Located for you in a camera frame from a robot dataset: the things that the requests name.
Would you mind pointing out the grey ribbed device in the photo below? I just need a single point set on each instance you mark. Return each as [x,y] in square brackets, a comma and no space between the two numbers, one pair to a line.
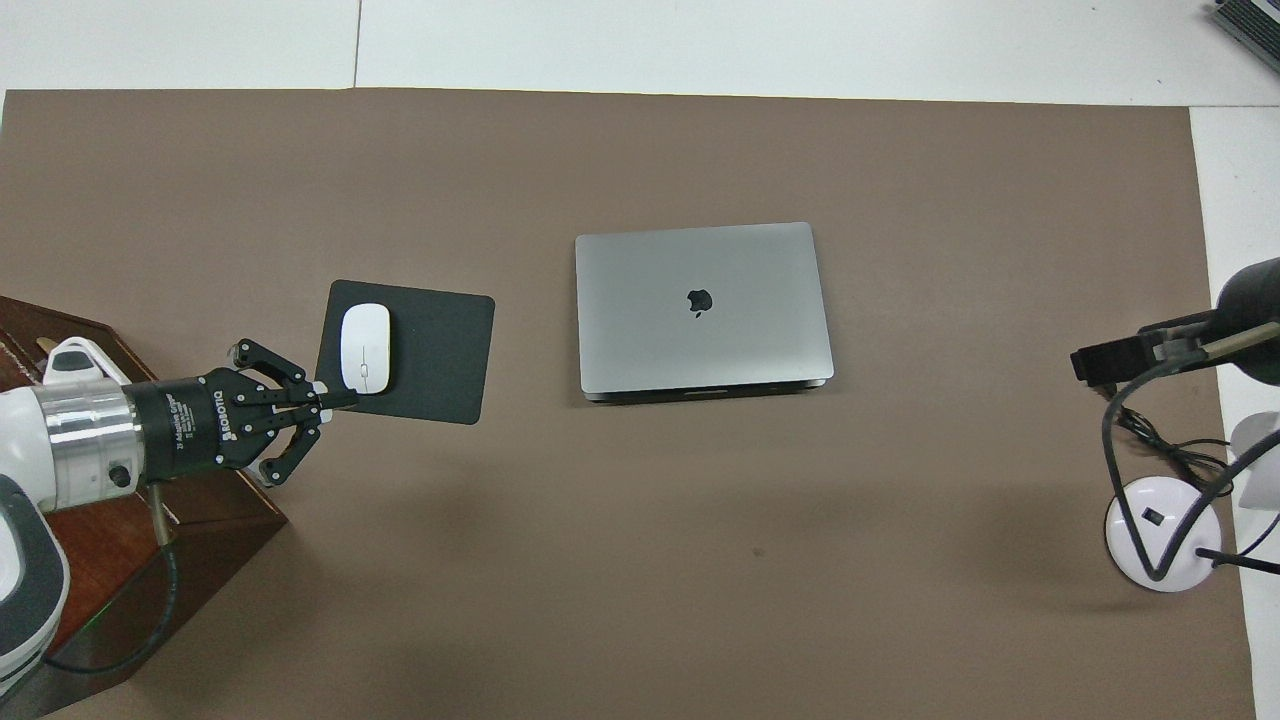
[1250,25]

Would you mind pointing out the grey Apple laptop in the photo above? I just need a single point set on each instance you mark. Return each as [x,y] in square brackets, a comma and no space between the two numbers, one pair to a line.
[640,310]

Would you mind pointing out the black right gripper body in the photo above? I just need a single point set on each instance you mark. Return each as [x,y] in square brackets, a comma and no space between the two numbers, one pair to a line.
[1255,320]

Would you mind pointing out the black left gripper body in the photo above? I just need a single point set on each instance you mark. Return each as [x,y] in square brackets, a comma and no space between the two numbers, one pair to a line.
[185,425]

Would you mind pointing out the white desk lamp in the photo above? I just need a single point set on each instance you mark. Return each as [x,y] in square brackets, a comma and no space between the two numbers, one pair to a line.
[1160,535]

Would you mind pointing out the white computer mouse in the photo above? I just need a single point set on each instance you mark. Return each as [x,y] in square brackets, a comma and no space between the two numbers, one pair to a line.
[365,350]

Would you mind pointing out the black mouse pad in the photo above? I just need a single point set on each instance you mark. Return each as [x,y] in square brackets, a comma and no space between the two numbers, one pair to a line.
[440,360]

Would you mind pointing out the dark brown wooden box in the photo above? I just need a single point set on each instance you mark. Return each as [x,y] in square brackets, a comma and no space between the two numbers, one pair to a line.
[110,550]

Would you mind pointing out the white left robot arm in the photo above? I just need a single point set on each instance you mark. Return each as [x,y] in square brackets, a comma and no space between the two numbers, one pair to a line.
[70,440]

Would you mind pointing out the large brown table mat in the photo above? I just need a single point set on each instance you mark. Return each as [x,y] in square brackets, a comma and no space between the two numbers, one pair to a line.
[700,550]

